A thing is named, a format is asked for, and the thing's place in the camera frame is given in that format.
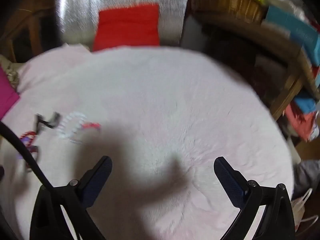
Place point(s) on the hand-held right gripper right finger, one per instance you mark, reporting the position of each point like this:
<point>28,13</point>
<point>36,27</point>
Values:
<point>230,182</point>

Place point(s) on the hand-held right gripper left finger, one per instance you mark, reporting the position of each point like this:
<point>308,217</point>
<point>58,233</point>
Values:
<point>100,177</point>

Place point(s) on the white paper bag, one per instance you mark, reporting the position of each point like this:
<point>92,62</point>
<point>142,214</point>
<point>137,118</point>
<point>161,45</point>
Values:
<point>298,205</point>

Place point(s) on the black hair clip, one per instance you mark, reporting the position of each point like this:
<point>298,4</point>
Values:
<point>47,123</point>

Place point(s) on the grey cloth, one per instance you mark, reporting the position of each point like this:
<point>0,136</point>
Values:
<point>307,177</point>

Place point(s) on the coral folded cloth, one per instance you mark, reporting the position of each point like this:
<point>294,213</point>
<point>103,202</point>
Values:
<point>300,123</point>

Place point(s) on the wooden shelf with clothes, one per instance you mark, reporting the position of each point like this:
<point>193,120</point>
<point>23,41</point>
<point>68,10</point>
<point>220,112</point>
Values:
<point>287,92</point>

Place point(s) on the blue folded cloth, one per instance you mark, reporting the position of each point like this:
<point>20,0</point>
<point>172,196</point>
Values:
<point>305,103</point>

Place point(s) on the magenta cushion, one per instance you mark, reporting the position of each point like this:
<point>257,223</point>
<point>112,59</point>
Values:
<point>6,95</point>

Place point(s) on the red cushion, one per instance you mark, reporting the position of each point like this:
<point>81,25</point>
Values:
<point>127,27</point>

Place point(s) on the teal boxes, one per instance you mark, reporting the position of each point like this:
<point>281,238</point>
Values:
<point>300,32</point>

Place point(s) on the silver foil mat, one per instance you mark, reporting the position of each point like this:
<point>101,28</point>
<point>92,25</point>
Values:
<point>75,10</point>

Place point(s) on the wicker basket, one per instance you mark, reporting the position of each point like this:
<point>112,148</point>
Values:
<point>232,2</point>

